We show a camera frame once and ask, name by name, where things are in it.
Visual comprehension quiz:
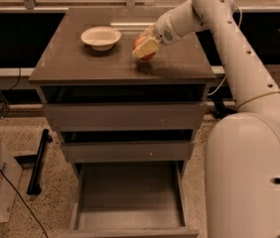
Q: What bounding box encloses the middle grey drawer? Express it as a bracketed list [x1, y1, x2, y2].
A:
[61, 129, 195, 163]

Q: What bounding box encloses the grey drawer cabinet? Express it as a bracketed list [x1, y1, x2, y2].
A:
[28, 6, 216, 238]

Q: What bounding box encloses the white paper bowl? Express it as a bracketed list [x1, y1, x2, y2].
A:
[80, 27, 121, 52]

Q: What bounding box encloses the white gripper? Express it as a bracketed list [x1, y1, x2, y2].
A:
[132, 11, 181, 59]

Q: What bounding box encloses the bottom grey open drawer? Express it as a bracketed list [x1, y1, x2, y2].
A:
[60, 162, 199, 238]

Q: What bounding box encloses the black floor cable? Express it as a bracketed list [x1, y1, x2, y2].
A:
[0, 132, 50, 238]

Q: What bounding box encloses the top grey drawer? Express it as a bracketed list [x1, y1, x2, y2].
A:
[42, 84, 206, 132]

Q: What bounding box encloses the red apple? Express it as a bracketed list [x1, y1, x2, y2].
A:
[133, 37, 155, 60]

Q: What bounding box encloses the black metal bar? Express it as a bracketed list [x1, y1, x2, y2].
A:
[27, 129, 53, 195]

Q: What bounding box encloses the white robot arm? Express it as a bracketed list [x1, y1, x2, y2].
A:
[133, 0, 280, 238]

